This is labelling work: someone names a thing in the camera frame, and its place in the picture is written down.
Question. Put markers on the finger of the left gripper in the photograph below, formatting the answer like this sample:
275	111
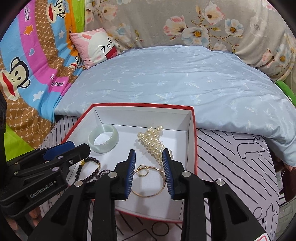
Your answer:
40	156
60	163

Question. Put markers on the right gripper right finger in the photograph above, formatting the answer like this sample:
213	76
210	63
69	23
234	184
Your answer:
230	218

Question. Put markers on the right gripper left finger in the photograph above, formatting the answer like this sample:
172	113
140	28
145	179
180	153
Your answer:
68	218

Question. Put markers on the thin gold bangle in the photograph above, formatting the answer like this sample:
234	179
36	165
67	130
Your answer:
148	181

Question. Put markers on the red jewelry box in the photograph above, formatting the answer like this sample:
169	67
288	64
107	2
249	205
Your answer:
179	137

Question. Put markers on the lavender striped bed sheet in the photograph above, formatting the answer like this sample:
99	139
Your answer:
243	161

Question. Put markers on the pale jade bangle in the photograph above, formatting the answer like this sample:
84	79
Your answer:
103	138

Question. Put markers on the white pearl hair clip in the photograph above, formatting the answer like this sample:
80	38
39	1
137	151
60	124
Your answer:
151	140

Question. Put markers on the monkey cartoon blanket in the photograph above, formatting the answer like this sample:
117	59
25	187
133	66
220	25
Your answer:
38	65

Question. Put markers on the pink bunny pillow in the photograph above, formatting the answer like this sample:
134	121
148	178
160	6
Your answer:
94	46

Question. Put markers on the light blue quilt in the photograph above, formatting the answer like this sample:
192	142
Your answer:
226	94

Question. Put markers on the green plastic object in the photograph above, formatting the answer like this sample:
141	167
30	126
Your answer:
287	91

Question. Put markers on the floral grey duvet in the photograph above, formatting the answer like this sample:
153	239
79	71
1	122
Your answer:
253	30

